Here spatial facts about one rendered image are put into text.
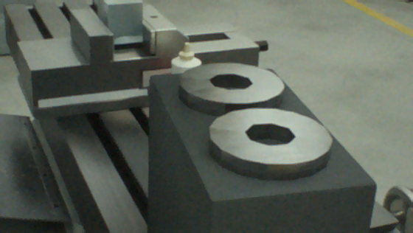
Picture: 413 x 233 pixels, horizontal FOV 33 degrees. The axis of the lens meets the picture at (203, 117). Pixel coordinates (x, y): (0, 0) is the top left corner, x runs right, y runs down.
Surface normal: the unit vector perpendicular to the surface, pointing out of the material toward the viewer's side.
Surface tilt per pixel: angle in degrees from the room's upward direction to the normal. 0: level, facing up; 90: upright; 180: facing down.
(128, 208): 0
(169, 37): 90
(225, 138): 0
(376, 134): 0
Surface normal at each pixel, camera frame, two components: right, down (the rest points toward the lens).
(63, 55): 0.04, -0.90
